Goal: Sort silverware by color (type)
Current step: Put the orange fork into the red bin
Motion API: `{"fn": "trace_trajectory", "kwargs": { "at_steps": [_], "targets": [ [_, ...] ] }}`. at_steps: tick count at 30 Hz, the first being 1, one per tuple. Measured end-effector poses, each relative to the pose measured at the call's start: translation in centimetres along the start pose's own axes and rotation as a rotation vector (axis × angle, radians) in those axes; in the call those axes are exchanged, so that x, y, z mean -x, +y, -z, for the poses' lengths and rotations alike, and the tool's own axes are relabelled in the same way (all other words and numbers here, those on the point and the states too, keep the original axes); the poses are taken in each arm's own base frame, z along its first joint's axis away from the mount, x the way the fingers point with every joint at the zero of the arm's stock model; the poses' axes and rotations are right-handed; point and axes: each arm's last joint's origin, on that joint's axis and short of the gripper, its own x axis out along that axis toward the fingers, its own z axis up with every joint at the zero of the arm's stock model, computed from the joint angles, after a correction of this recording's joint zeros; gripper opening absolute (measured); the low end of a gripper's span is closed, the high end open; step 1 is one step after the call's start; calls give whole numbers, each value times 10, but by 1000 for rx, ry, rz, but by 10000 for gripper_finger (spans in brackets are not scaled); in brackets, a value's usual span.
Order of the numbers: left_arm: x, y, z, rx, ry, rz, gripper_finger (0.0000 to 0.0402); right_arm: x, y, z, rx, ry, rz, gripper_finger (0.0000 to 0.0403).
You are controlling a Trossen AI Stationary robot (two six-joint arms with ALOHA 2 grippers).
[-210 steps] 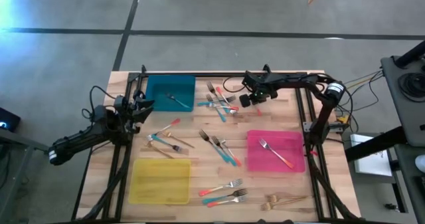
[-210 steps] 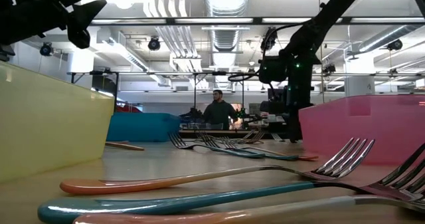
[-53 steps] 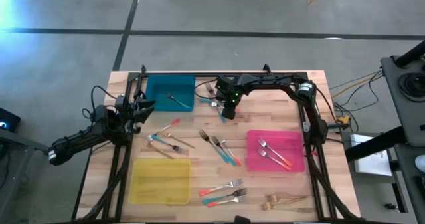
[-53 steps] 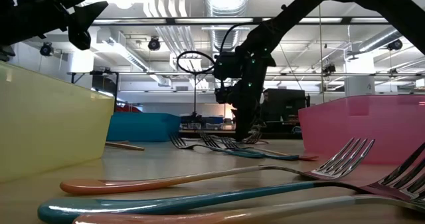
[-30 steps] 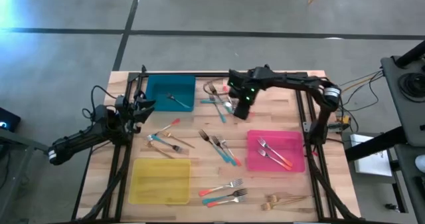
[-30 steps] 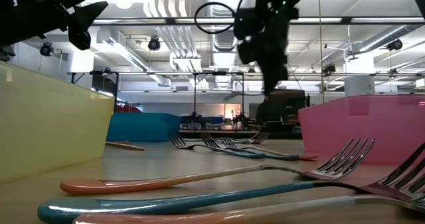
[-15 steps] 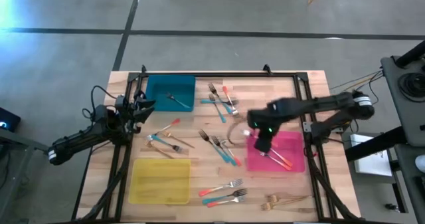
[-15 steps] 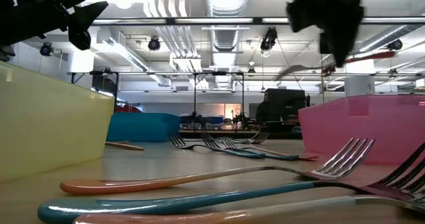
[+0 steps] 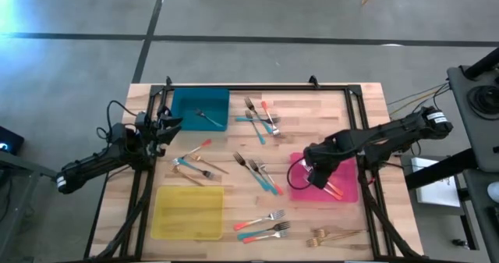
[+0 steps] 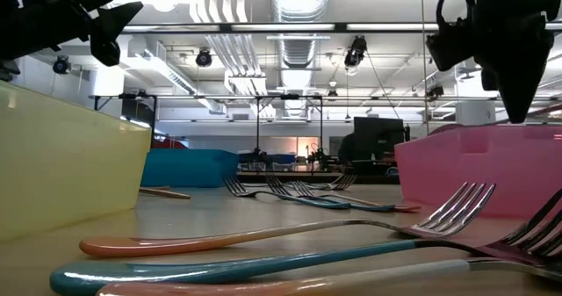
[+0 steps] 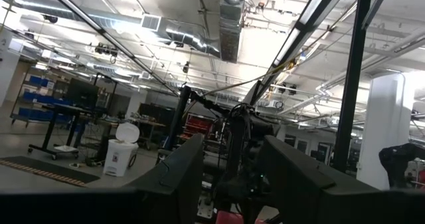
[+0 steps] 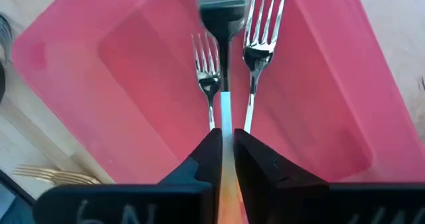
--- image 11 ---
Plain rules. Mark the rectangular metal ceiling duct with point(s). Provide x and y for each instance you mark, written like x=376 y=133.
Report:
x=230 y=34

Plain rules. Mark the pink plastic bin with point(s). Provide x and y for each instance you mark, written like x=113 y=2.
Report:
x=229 y=218

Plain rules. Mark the black standing desk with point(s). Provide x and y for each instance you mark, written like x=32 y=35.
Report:
x=49 y=127

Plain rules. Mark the black computer monitor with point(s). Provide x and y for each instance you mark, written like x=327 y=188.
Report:
x=83 y=92

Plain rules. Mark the black floor mat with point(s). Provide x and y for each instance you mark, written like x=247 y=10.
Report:
x=43 y=169

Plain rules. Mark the red tool chest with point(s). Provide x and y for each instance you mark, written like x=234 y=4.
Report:
x=197 y=126

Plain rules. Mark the white trash bin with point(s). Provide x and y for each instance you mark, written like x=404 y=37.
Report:
x=118 y=157

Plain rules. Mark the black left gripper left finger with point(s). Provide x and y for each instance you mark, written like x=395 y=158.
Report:
x=179 y=177

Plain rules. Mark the shelf with blue bins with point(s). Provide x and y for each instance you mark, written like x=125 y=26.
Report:
x=43 y=99

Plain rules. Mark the round silver ceiling duct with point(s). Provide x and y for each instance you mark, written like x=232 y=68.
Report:
x=186 y=38

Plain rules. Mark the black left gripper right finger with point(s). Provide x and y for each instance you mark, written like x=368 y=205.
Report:
x=292 y=184

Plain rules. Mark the white building column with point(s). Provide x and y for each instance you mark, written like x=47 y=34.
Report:
x=385 y=127

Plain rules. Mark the black rig frame with lights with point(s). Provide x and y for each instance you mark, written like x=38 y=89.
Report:
x=352 y=84

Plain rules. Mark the background work table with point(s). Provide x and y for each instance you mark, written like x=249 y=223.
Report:
x=149 y=124

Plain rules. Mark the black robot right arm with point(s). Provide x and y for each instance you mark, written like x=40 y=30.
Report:
x=242 y=131

